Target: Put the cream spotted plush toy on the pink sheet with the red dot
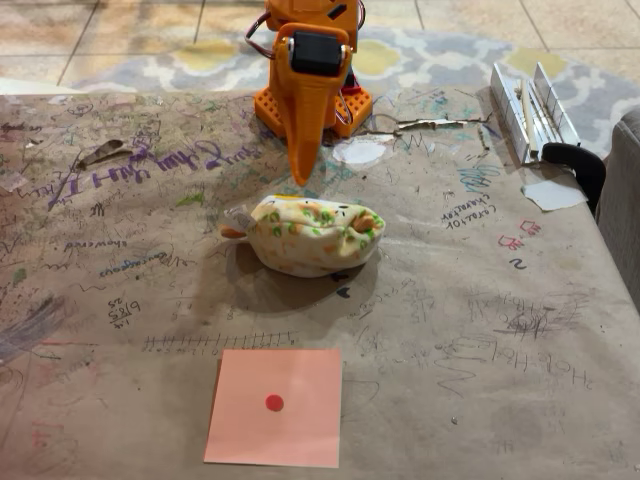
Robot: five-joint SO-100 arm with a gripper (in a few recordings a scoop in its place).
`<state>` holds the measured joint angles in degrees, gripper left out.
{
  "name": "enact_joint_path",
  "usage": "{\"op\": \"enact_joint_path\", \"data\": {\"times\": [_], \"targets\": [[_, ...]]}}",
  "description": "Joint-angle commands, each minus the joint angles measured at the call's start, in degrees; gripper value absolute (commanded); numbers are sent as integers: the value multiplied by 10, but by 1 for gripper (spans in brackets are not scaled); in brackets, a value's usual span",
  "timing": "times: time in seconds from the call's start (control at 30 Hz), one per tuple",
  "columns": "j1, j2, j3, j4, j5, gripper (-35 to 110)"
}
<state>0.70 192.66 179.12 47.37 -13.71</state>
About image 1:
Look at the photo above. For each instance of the aluminium miter box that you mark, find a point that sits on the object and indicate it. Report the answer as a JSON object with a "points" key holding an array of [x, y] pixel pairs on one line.
{"points": [[510, 117]]}

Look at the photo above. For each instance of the orange gripper black servo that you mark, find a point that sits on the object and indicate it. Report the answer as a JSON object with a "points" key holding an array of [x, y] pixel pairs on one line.
{"points": [[311, 56]]}

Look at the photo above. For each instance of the small red round object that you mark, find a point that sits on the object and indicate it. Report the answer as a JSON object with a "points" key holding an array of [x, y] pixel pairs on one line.
{"points": [[274, 403]]}

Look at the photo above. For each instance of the grey yellow patterned rug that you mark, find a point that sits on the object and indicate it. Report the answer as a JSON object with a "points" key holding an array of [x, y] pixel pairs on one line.
{"points": [[440, 52]]}

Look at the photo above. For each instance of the thin wooden stick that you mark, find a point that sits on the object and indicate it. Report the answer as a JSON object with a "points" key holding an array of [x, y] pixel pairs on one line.
{"points": [[528, 115]]}

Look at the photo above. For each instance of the grey upholstered seat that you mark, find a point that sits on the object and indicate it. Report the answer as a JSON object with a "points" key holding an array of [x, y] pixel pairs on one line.
{"points": [[622, 200]]}

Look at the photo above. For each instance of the pink square paper sheet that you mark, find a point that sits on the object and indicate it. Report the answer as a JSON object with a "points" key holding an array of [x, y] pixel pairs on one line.
{"points": [[300, 430]]}

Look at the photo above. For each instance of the cream patterned plush toy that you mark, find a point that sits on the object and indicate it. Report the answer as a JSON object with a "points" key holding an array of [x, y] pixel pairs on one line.
{"points": [[310, 240]]}

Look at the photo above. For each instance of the black clamp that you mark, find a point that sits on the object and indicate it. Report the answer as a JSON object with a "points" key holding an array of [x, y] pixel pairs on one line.
{"points": [[587, 167]]}

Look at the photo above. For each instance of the orange robot arm with base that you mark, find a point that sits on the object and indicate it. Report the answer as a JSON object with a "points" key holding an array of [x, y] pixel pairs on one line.
{"points": [[360, 106]]}

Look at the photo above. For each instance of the scribbled brown paper table cover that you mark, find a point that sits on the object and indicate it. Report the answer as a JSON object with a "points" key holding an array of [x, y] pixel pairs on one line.
{"points": [[450, 320]]}

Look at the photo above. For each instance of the dry brown leaf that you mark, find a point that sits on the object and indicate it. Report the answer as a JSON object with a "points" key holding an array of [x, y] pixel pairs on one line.
{"points": [[105, 152]]}

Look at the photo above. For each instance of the white paper scrap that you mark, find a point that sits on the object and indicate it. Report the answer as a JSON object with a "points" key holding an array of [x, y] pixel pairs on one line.
{"points": [[555, 195]]}

